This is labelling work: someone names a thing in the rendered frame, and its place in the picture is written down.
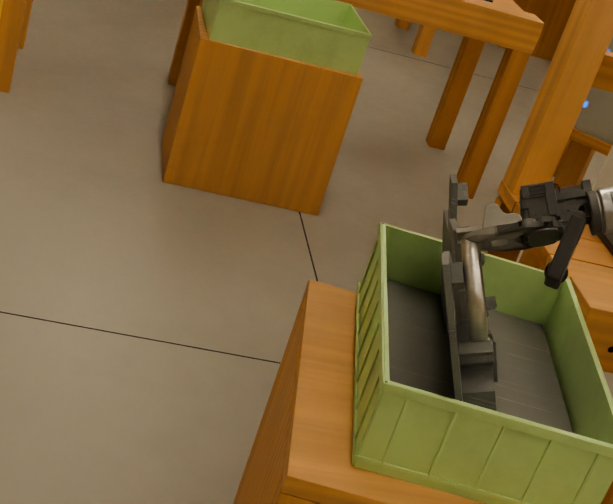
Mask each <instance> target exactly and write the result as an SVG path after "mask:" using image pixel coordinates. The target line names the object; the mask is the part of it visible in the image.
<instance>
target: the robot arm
mask: <svg viewBox="0 0 613 504"><path fill-rule="evenodd" d="M555 185H557V186H558V187H557V186H555ZM555 187H557V188H558V189H555ZM520 188H521V189H520V195H519V204H520V215H521V216H520V215H519V214H516V213H510V214H506V213H504V212H503V211H502V210H501V209H500V207H499V206H498V205H497V204H496V203H489V204H487V205H486V206H485V208H484V216H483V224H482V229H479V230H476V231H473V232H470V233H468V234H465V235H464V239H466V240H469V241H472V242H475V243H480V251H500V252H501V251H518V250H525V249H530V248H534V247H542V246H547V245H551V244H554V243H556V242H557V241H560V243H559V245H558V247H557V250H556V252H555V254H554V256H553V259H552V261H551V262H550V263H548V264H547V265H546V267H545V270H544V275H545V281H544V284H545V285H546V286H548V287H550V288H553V289H558V288H559V287H560V284H561V283H562V282H564V281H565V280H566V279H567V277H568V266H569V263H570V261H571V259H572V256H573V254H574V252H575V250H576V247H577V245H578V243H579V240H580V238H581V236H582V233H583V231H584V228H585V225H586V224H589V228H590V232H591V234H592V235H599V234H601V233H603V234H604V235H608V234H613V186H610V187H603V188H598V189H597V190H596V192H595V190H592V186H591V182H590V179H589V180H583V181H581V185H577V186H571V187H564V188H560V187H559V185H558V184H556V183H553V181H550V182H544V183H537V184H531V185H525V186H520ZM580 211H582V212H580ZM523 233H524V235H522V234H523Z"/></svg>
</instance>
